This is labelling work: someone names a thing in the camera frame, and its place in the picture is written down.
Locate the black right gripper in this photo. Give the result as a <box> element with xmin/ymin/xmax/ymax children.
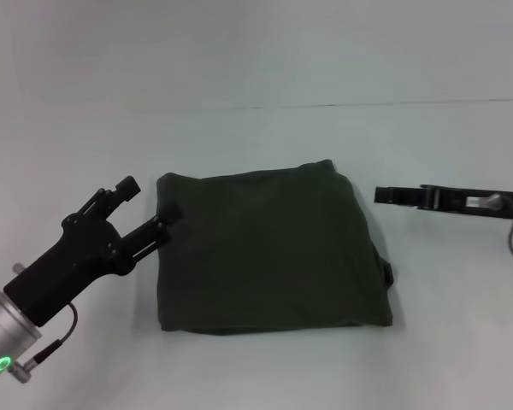
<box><xmin>374</xmin><ymin>183</ymin><xmax>513</xmax><ymax>222</ymax></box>

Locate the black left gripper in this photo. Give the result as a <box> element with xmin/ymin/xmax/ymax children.
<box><xmin>3</xmin><ymin>175</ymin><xmax>185</xmax><ymax>329</ymax></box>

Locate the dark green t-shirt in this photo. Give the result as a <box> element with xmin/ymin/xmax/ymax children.
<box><xmin>155</xmin><ymin>159</ymin><xmax>397</xmax><ymax>337</ymax></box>

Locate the left arm cable with plug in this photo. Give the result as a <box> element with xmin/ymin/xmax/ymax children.
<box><xmin>6</xmin><ymin>302</ymin><xmax>80</xmax><ymax>384</ymax></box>

